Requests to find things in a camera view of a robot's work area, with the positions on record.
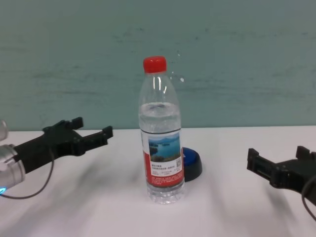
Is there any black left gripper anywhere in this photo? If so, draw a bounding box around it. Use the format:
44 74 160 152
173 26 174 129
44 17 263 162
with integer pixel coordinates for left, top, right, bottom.
13 117 114 173

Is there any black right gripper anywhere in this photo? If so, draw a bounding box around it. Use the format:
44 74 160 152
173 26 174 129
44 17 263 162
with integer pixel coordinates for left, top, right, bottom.
247 146 316 196

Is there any clear water bottle red cap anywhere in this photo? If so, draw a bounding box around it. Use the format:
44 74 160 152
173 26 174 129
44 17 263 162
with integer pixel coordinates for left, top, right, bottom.
138 56 186 205

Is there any blue push button black base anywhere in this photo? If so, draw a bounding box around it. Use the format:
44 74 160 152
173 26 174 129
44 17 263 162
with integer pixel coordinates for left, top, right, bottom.
181 147 203 183

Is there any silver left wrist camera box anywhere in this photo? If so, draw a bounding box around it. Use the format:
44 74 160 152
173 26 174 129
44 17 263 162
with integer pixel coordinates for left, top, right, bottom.
0 120 8 141

